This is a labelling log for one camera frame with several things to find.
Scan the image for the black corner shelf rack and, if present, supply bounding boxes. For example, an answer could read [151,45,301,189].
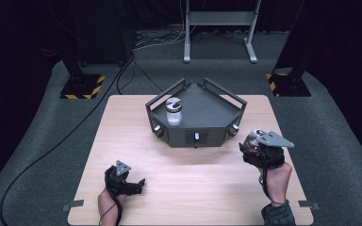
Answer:
[144,77,248,149]

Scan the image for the grey table bracket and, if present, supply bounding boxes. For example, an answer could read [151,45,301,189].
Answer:
[61,199,85,212]
[298,201,321,211]

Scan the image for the bundle of floor cables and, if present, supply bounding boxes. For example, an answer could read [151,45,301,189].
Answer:
[133,28,187,52]

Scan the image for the left hand-held gripper cable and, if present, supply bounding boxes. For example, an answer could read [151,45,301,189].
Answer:
[99,169,123,226]

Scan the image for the glass jar with white contents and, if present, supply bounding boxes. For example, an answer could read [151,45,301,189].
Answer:
[164,96,184,127]

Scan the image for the thick black floor cable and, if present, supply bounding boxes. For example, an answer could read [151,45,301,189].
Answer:
[0,56,136,226]

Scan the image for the thin black floor cable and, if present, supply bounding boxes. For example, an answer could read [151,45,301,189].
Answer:
[133,59,165,92]

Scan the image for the grey metal stand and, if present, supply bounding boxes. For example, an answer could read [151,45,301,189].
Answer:
[183,0,262,64]

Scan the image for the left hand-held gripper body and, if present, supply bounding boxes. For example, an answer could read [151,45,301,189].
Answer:
[104,159,137,198]

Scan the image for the glass jar with brown contents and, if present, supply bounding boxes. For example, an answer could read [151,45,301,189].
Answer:
[243,128,267,151]

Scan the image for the hand-held gripper cable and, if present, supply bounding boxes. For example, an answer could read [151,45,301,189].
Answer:
[99,169,123,226]
[257,155,287,205]

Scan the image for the person's left hand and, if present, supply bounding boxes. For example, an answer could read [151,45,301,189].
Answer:
[97,187,127,218]

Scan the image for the right hand-held gripper cable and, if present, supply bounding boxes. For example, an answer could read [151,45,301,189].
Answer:
[257,155,287,205]

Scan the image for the black yellow striped stand base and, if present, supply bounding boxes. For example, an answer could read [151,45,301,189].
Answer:
[59,73,106,101]
[266,72,312,98]

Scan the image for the black wrist brace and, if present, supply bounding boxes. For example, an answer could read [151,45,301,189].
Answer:
[260,201,297,226]

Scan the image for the person's right hand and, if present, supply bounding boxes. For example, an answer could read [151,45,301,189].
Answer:
[256,160,293,205]

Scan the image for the black cabinet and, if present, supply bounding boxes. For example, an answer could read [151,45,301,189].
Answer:
[74,0,137,66]

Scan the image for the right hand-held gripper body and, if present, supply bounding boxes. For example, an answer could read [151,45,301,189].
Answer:
[242,130,296,171]

